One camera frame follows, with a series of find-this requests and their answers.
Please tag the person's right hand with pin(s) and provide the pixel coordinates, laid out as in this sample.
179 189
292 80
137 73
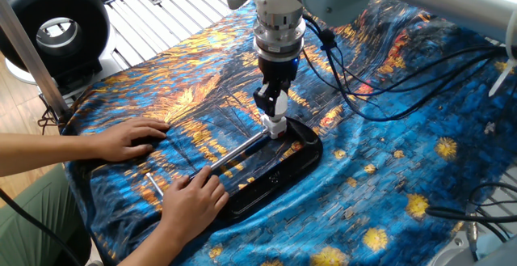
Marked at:
192 209

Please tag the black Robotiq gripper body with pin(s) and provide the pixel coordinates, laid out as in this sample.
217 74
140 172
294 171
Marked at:
278 70

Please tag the small silver stick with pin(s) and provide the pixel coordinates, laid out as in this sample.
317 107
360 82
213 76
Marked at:
154 184

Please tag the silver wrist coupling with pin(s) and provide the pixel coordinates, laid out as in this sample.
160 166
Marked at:
279 37

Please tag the person's right forearm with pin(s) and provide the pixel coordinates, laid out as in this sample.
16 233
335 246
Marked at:
149 250

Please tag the aluminium frame post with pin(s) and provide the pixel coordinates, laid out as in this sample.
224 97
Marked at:
32 56

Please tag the person's left forearm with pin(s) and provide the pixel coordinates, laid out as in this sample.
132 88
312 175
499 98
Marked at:
40 153

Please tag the blue orange painted tablecloth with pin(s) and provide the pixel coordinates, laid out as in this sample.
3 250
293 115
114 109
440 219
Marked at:
404 157

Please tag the white lamp socket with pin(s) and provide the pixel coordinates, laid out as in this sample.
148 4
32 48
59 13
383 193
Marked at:
274 127

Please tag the silver lamp rod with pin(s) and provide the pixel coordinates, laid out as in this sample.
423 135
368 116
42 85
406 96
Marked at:
238 150

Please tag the white light bulb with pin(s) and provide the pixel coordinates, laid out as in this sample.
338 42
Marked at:
281 105

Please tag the green trousers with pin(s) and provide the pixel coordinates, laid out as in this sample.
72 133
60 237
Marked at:
32 225

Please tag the person's left hand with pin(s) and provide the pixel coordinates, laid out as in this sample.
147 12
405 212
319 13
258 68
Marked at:
121 140

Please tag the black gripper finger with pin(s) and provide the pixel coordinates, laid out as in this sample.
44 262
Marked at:
264 100
284 85

